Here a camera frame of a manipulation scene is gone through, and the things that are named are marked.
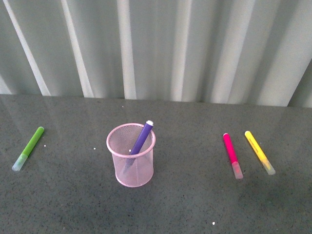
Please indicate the purple marker pen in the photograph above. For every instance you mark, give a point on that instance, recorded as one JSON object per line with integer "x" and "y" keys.
{"x": 138, "y": 144}

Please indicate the pink highlighter pen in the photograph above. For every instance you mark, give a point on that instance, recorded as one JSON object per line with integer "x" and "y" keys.
{"x": 232, "y": 156}

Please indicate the pink mesh pen cup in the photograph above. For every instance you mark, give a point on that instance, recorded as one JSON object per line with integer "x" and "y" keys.
{"x": 131, "y": 170}

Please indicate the yellow highlighter pen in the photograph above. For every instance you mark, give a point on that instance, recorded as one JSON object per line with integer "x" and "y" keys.
{"x": 260, "y": 154}

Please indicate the white pleated curtain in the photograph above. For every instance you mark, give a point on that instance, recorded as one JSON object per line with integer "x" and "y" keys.
{"x": 219, "y": 51}

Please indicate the green highlighter pen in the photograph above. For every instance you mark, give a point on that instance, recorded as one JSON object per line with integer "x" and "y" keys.
{"x": 28, "y": 149}

